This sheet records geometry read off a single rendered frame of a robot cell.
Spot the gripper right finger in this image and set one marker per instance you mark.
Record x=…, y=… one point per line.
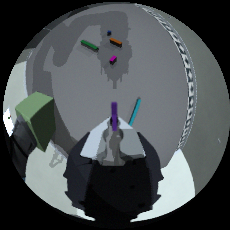
x=134, y=146

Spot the purple rod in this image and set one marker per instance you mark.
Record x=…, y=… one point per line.
x=114, y=115

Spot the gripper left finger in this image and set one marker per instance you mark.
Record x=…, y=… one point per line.
x=91, y=146

